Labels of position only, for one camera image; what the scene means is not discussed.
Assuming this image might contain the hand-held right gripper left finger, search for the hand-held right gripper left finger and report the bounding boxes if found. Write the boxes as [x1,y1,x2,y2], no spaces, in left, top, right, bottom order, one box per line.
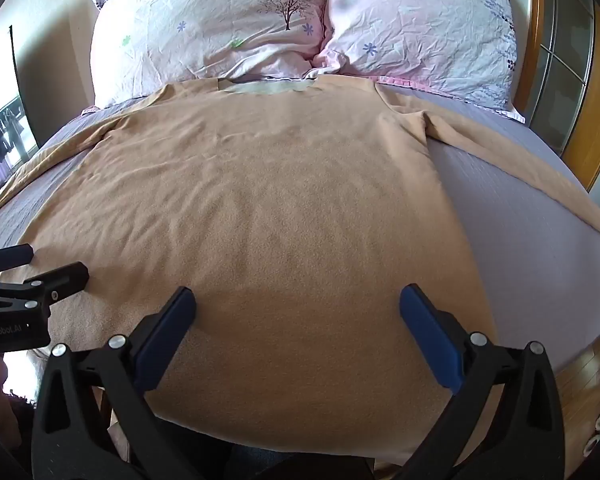
[31,286,198,480]

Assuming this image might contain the pink tree-print pillow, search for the pink tree-print pillow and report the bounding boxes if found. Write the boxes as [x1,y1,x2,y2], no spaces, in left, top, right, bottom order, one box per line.
[90,0,331,110]

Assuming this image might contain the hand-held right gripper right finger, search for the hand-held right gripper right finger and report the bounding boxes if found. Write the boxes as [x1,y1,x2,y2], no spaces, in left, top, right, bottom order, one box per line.
[399,283,566,480]

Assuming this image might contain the pink flower-print pillow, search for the pink flower-print pillow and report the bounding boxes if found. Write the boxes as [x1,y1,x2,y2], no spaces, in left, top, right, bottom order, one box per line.
[310,0,526,123]

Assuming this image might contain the window with hanging clothes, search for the window with hanging clothes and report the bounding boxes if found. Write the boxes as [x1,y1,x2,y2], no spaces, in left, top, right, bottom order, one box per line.
[0,77,40,191]

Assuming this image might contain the tan long-sleeved shirt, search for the tan long-sleeved shirt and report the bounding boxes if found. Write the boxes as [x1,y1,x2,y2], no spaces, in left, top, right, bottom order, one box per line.
[0,76,600,456]

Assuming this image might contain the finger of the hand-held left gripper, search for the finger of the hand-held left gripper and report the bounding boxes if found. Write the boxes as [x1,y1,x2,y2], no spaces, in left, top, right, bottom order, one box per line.
[0,243,35,281]
[20,261,90,306]

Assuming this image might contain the bed with grey sheet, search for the bed with grey sheet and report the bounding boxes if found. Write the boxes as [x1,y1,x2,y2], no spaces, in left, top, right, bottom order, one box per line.
[0,80,600,376]

